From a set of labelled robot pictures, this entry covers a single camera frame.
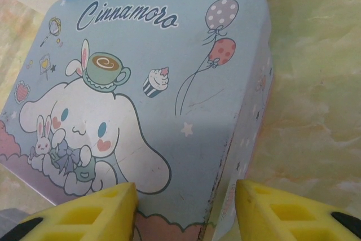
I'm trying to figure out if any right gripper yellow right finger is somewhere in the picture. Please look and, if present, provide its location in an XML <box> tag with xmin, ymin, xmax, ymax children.
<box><xmin>235</xmin><ymin>178</ymin><xmax>361</xmax><ymax>241</ymax></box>

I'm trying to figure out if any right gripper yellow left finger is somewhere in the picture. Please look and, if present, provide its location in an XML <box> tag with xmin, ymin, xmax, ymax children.
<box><xmin>15</xmin><ymin>182</ymin><xmax>139</xmax><ymax>241</ymax></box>

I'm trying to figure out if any blue cartoon tin box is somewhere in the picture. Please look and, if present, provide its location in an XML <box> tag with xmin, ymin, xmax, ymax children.
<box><xmin>0</xmin><ymin>0</ymin><xmax>275</xmax><ymax>241</ymax></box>

